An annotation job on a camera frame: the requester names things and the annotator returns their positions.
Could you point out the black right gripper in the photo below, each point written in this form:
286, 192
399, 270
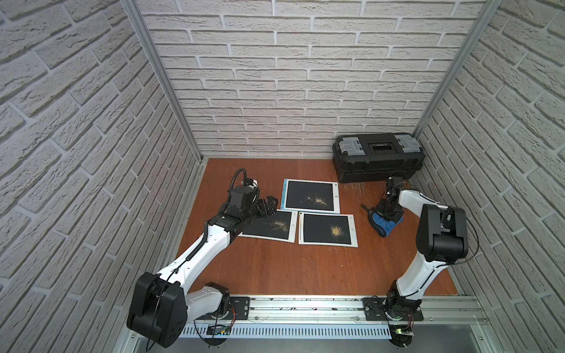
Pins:
380, 210

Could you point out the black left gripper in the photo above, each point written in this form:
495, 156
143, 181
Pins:
263, 207

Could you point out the blue microfiber cloth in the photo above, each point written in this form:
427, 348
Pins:
382, 226

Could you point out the small white drawing tablet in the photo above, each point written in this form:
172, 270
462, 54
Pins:
327, 230

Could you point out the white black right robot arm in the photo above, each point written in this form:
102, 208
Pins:
441, 240

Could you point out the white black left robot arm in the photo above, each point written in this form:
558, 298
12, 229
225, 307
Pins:
162, 304

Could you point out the large white drawing tablet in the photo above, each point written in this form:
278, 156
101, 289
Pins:
281, 226

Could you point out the blue framed drawing tablet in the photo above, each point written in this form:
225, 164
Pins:
310, 196

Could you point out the black plastic toolbox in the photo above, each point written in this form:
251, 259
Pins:
376, 157

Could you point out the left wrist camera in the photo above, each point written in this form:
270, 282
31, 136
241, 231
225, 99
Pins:
243, 196

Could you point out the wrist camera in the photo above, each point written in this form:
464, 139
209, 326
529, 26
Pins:
394, 182
243, 196

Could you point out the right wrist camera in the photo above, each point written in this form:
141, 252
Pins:
394, 182

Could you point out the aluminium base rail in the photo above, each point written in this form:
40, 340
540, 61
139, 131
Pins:
319, 317

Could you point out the right aluminium corner post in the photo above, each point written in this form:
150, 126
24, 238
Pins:
485, 16

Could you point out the aluminium corner post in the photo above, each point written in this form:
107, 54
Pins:
144, 35
485, 16

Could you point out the left aluminium corner post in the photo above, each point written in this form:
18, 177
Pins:
144, 35

